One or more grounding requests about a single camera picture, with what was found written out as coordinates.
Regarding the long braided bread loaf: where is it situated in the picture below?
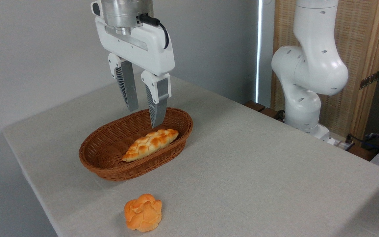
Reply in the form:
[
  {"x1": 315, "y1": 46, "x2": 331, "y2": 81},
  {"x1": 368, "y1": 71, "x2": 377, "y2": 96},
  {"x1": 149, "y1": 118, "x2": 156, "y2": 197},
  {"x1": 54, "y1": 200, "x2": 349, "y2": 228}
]
[{"x1": 122, "y1": 129, "x2": 179, "y2": 162}]

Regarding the wooden rattan folding screen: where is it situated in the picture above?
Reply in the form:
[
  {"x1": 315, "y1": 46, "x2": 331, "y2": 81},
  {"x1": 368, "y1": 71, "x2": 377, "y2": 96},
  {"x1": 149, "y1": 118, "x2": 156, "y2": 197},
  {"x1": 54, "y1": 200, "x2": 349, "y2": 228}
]
[{"x1": 271, "y1": 0, "x2": 379, "y2": 139}]

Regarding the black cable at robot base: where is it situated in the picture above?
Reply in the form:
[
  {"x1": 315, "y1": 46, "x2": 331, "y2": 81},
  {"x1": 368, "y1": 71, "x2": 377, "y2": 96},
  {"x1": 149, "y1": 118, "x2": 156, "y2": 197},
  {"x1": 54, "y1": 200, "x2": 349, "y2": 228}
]
[{"x1": 345, "y1": 133, "x2": 374, "y2": 147}]

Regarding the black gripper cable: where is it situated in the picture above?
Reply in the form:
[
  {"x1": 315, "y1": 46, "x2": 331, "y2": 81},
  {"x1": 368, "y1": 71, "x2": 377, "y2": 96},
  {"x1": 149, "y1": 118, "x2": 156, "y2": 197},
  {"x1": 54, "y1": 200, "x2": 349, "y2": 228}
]
[{"x1": 137, "y1": 13, "x2": 169, "y2": 50}]

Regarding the round orange bread bun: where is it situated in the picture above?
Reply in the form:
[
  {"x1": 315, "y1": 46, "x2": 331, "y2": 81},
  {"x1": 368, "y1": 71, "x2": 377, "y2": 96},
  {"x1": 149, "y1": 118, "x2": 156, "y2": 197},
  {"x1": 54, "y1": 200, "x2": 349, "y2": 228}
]
[{"x1": 124, "y1": 194, "x2": 163, "y2": 232}]

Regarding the grey tablecloth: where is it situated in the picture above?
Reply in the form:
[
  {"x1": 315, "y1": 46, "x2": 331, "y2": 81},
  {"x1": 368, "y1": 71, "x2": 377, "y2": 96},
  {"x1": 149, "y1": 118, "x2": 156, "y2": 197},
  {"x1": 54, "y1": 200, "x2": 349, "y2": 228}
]
[{"x1": 2, "y1": 71, "x2": 379, "y2": 237}]

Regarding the brown oval wicker basket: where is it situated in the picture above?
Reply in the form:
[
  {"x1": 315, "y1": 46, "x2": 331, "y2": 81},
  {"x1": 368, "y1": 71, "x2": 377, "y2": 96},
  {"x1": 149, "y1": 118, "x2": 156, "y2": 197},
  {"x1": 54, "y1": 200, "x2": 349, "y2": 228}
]
[{"x1": 79, "y1": 107, "x2": 193, "y2": 181}]

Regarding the metal screen hinge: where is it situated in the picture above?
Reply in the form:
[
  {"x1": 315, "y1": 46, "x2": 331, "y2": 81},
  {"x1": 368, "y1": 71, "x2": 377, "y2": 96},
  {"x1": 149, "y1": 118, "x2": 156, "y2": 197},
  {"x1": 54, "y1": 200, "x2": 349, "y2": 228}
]
[{"x1": 360, "y1": 70, "x2": 379, "y2": 90}]

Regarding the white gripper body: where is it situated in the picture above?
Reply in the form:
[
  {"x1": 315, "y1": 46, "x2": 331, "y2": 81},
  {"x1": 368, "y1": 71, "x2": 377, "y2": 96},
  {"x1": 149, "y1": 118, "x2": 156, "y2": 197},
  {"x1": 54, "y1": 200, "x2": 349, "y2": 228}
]
[{"x1": 90, "y1": 0, "x2": 175, "y2": 76}]

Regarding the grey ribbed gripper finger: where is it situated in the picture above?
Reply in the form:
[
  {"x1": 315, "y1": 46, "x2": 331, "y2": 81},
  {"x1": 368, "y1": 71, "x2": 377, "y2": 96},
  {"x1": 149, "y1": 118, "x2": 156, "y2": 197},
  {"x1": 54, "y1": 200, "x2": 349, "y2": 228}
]
[
  {"x1": 108, "y1": 53, "x2": 139, "y2": 112},
  {"x1": 140, "y1": 70, "x2": 171, "y2": 129}
]

